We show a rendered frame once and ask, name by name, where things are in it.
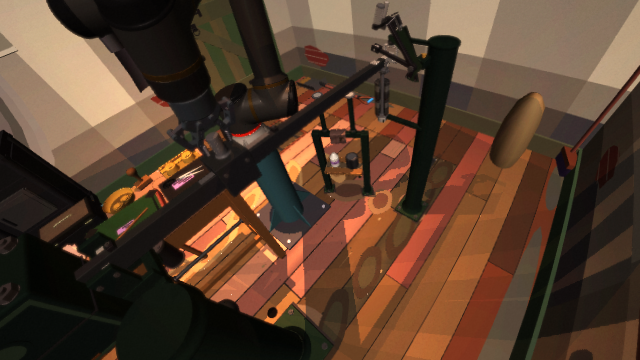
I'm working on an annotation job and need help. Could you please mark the dark steelyard beam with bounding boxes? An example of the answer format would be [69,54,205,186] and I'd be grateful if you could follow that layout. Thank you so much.
[74,57,389,286]

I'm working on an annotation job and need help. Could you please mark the brown stick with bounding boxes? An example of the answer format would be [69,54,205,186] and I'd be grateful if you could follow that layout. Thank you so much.
[122,206,150,234]

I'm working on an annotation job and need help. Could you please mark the red rod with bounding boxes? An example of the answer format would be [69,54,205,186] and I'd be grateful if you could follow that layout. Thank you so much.
[569,64,640,154]

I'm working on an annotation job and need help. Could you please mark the green and tan door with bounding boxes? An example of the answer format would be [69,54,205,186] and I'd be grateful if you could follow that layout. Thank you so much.
[192,0,257,87]

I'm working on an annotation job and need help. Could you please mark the dark panel with green edge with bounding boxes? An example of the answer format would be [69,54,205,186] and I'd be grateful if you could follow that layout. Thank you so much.
[508,82,640,360]

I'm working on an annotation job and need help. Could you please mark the wooden table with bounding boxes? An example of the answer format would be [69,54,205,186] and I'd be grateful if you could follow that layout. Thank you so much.
[99,139,289,261]

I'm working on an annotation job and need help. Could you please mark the black pen tray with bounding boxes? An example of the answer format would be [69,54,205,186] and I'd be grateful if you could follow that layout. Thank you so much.
[159,162,214,202]

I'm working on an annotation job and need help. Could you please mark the grey hanger rod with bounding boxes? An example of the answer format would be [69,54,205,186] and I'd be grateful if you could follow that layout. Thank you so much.
[374,64,392,124]

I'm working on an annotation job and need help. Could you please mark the tan oval disc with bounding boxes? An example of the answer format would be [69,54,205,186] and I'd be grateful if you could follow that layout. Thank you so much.
[488,91,546,170]

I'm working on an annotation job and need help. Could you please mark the dark green machine housing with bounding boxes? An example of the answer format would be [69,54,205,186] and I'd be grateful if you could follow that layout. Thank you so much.
[0,219,166,360]

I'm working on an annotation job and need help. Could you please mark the yellow brass block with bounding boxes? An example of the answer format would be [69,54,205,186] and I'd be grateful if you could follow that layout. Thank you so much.
[158,148,197,176]

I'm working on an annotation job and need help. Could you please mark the dark green steelyard column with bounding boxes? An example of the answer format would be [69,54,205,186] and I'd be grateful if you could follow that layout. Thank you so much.
[387,24,462,222]

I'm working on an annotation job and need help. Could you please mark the wooden handle stamp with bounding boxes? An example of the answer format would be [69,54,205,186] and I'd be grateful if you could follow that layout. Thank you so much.
[124,166,152,191]

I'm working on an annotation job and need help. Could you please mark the green blotter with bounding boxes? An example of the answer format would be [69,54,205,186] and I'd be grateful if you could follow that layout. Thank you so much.
[94,194,162,242]

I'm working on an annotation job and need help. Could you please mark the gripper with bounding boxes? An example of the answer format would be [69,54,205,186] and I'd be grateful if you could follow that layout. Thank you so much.
[166,84,240,151]

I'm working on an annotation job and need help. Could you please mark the dark poise with grey knob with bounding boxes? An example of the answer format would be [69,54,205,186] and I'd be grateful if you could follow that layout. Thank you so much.
[203,128,262,197]

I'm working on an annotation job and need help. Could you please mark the black box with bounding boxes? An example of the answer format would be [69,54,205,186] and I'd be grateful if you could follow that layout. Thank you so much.
[0,129,108,247]

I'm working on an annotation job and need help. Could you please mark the yellow round wheel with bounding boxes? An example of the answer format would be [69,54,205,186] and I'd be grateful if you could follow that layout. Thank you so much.
[102,187,136,217]

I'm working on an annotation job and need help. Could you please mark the dark green frame stand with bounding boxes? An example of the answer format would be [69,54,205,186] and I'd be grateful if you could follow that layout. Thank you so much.
[311,95,375,197]

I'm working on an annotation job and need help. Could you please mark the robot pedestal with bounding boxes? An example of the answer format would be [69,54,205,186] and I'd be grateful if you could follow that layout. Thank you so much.
[253,148,332,251]

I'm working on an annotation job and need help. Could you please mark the thick dark green cylinder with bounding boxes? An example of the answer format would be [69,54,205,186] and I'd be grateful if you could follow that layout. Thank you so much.
[115,280,335,360]

